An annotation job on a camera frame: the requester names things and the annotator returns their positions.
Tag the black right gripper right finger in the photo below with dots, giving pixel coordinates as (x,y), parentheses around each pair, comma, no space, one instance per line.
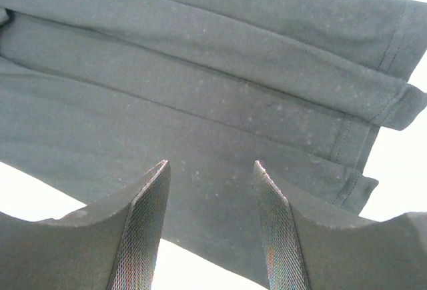
(310,244)

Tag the black t-shirt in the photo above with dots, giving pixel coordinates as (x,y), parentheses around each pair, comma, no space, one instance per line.
(94,92)

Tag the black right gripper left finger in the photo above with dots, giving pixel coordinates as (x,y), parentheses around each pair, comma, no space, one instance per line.
(109,244)

